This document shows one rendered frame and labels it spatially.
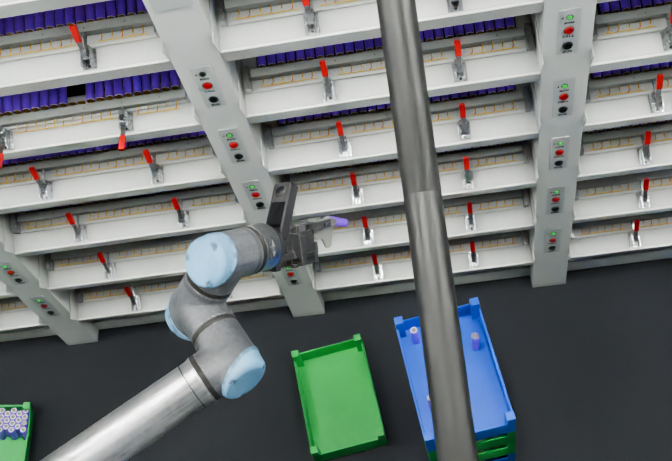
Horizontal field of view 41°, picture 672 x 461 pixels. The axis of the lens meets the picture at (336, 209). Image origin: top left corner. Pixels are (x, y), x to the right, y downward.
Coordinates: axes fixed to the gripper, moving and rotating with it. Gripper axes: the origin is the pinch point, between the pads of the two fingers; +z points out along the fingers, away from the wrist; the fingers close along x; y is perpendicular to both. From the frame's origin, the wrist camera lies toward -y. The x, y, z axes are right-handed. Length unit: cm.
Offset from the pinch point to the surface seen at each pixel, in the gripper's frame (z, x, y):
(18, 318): 5, -120, 28
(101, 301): 18, -98, 25
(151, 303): 25, -85, 27
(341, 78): 4.9, 3.6, -28.3
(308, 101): 0.9, -2.3, -24.3
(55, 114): -27, -48, -27
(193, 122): -11.7, -23.2, -22.4
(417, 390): 23.3, 3.2, 43.3
